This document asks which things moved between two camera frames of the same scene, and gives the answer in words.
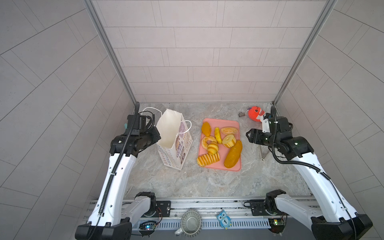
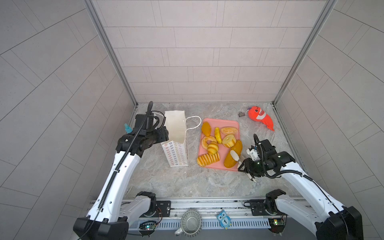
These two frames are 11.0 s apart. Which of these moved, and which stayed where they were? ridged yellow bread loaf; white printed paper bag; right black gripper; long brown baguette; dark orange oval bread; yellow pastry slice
Moved: white printed paper bag; right black gripper
Stayed: yellow pastry slice; ridged yellow bread loaf; long brown baguette; dark orange oval bread
